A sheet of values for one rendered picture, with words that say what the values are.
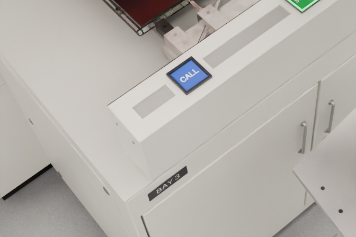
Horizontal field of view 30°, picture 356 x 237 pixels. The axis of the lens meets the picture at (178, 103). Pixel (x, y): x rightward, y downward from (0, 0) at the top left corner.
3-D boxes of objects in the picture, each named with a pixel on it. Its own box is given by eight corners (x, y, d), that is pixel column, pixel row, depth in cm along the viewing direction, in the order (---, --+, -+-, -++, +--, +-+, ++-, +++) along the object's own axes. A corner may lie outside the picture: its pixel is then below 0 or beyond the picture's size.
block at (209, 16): (197, 22, 129) (196, 12, 126) (211, 13, 130) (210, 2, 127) (224, 46, 125) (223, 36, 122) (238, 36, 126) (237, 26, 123)
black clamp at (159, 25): (156, 30, 128) (153, 21, 126) (165, 24, 129) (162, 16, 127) (166, 40, 127) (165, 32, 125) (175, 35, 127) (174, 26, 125)
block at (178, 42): (165, 44, 127) (162, 34, 124) (178, 35, 128) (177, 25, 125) (190, 69, 123) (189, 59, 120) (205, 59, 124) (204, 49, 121)
